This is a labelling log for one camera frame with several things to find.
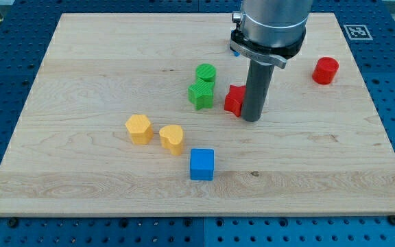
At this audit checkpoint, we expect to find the blue cube block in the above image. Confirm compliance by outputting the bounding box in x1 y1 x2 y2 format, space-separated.
189 148 215 180

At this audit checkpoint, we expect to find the wooden board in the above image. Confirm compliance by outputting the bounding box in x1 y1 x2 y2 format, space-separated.
0 13 395 217

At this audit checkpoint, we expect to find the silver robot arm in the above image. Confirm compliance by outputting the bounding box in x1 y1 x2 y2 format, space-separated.
230 0 313 122

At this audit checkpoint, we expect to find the red star block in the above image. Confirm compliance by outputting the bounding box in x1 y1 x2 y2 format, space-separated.
224 84 246 117

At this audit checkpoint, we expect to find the black silver tool flange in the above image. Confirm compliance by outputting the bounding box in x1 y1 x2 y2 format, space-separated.
230 28 306 69

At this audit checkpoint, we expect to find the red cylinder block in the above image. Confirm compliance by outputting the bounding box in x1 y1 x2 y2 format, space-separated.
311 57 339 85

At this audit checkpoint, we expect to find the green cylinder block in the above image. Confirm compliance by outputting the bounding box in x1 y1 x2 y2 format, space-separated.
195 63 217 82

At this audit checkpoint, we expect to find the yellow heart block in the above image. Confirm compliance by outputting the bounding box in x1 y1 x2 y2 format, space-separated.
159 125 184 156

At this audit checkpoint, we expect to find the green star block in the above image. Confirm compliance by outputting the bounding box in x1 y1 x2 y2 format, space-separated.
188 78 215 110

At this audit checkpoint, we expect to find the fiducial marker tag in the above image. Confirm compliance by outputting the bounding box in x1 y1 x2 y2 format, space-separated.
344 24 372 40

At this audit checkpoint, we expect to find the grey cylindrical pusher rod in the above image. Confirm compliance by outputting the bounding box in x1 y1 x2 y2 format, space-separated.
241 60 274 122

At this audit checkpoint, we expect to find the yellow hexagon block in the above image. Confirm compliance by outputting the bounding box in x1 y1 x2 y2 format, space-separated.
125 115 154 145

